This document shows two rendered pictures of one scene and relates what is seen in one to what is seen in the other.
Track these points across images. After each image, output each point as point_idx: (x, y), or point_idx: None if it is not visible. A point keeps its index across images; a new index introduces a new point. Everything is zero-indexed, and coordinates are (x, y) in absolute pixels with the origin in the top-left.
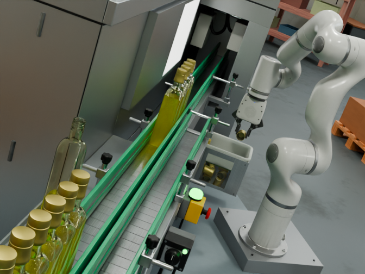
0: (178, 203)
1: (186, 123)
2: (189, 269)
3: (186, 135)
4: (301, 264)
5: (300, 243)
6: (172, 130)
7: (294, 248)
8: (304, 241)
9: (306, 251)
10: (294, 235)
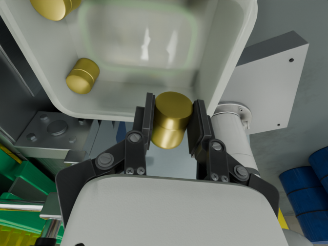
0: None
1: (41, 218)
2: (153, 145)
3: (47, 168)
4: (256, 133)
5: (278, 107)
6: (59, 238)
7: (262, 116)
8: (291, 100)
9: (278, 115)
10: (279, 95)
